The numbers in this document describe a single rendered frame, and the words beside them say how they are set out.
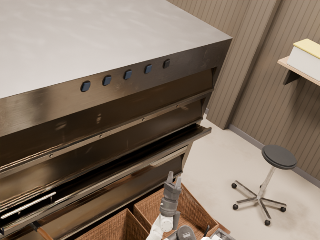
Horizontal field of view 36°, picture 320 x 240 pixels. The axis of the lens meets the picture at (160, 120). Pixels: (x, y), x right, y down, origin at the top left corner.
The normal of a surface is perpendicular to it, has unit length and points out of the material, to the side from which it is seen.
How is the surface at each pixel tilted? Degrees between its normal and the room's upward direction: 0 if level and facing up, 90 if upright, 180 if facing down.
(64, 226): 70
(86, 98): 90
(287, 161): 0
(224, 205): 0
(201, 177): 0
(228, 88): 90
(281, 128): 90
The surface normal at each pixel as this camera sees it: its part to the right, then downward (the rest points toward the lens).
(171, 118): 0.78, 0.21
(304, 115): -0.62, 0.26
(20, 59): 0.26, -0.82
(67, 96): 0.73, 0.52
